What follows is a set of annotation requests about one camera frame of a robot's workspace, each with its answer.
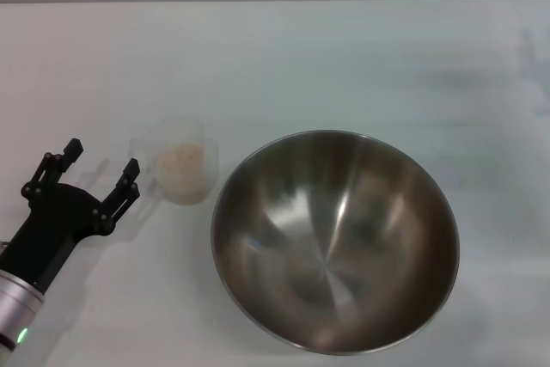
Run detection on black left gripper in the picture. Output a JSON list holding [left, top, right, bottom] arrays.
[[0, 138, 142, 295]]

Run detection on white rice grains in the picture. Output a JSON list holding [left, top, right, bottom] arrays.
[[153, 143, 206, 205]]

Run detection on clear plastic measuring cup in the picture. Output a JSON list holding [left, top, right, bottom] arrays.
[[130, 116, 221, 205]]

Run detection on stainless steel mixing bowl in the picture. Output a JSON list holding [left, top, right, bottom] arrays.
[[210, 129, 461, 356]]

